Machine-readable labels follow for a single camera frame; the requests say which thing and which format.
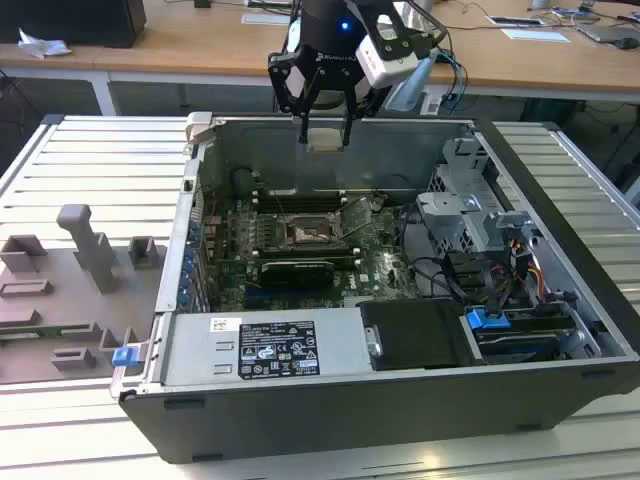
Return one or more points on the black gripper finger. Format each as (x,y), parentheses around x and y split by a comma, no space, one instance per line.
(347,132)
(305,127)

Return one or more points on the silver CPU chip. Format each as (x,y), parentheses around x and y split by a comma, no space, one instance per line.
(325,140)

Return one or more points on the black RAM slot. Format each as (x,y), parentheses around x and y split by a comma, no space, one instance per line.
(310,208)
(346,250)
(346,260)
(310,203)
(310,199)
(346,255)
(346,246)
(310,194)

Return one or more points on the CPU socket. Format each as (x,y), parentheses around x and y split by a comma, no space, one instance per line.
(312,235)

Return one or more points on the black round component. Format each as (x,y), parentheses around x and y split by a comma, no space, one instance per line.
(243,181)

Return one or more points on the silver metal drive cage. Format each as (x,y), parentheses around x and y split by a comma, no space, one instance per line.
(450,210)

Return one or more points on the green motherboard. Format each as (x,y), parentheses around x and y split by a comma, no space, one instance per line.
(385,272)

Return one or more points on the wooden desk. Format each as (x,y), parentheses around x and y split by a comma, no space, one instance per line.
(175,45)

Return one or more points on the flat tablet device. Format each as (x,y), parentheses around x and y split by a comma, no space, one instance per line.
(517,20)

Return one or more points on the black plastic shroud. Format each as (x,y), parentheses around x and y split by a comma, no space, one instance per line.
(415,335)

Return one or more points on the hard disk in blue carrier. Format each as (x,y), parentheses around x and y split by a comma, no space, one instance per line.
(482,319)

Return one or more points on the silver power supply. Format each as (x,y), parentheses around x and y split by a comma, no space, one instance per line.
(200,350)

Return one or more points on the black box on desk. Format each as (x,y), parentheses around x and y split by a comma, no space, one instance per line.
(75,20)

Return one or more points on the crumpled white paper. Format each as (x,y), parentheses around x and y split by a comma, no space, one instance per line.
(42,46)

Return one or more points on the gray laptop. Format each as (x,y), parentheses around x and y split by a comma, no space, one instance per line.
(607,34)

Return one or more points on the black open PC case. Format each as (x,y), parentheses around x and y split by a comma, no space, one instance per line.
(350,420)

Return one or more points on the black computer mouse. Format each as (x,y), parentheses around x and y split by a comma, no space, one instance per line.
(623,43)

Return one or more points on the blue plastic latch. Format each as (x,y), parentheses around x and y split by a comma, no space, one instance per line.
(124,356)

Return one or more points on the brown parts rack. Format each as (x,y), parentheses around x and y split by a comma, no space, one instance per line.
(60,300)

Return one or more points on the green RAM stick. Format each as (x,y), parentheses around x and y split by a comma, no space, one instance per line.
(30,331)

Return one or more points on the black camera bracket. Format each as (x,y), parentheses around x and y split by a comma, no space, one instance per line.
(395,45)

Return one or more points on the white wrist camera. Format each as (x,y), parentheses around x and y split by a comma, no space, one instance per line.
(385,70)

